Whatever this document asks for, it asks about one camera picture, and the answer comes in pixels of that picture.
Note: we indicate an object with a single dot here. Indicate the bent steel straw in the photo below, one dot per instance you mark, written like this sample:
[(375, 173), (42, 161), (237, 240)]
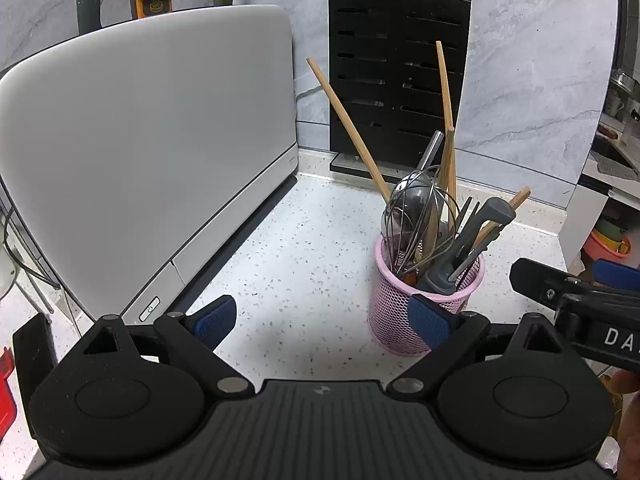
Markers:
[(434, 147)]

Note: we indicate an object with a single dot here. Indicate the white countertop appliance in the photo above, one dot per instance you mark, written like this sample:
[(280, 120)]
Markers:
[(150, 135)]

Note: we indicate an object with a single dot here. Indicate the white sink cabinet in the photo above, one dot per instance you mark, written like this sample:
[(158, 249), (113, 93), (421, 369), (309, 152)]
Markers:
[(580, 210)]

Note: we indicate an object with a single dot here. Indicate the person's right hand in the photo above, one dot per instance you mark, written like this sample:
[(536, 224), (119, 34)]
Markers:
[(631, 425)]

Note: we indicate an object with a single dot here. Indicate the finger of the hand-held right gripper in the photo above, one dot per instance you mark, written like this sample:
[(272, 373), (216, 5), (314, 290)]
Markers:
[(620, 276), (537, 280)]

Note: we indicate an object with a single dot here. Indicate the pink basin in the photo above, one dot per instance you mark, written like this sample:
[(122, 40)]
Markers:
[(600, 250)]

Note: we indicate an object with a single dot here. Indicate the grey peeler with green end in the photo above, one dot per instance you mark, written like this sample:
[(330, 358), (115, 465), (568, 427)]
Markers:
[(475, 250)]

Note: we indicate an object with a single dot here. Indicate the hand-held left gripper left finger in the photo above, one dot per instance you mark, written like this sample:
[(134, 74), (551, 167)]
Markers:
[(215, 320)]

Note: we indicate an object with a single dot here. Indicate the grey sink mat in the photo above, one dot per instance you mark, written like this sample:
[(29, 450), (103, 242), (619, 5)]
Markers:
[(617, 167)]

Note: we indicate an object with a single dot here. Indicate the wooden chopstick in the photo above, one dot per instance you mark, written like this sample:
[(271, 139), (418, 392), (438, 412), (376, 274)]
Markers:
[(345, 120), (444, 85), (451, 170)]

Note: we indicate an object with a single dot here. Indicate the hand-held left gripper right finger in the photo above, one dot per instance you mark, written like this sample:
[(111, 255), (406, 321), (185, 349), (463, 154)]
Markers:
[(432, 322)]

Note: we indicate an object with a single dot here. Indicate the pink mesh utensil holder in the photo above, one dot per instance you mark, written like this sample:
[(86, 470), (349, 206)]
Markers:
[(390, 310)]

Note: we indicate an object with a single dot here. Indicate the black knife block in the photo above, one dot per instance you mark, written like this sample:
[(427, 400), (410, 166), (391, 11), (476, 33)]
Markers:
[(390, 35)]

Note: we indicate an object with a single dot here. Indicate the large steel spoon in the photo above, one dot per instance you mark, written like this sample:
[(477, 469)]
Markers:
[(410, 205)]

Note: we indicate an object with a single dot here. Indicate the green bowl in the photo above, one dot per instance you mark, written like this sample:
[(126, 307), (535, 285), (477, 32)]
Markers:
[(610, 227)]

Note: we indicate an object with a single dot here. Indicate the red plastic object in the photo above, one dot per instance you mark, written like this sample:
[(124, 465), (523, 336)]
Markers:
[(6, 390)]

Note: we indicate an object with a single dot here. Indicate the steel pot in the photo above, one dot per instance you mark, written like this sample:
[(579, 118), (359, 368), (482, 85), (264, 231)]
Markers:
[(622, 77)]

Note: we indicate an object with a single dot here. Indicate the white cup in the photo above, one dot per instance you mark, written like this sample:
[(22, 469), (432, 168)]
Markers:
[(615, 107)]

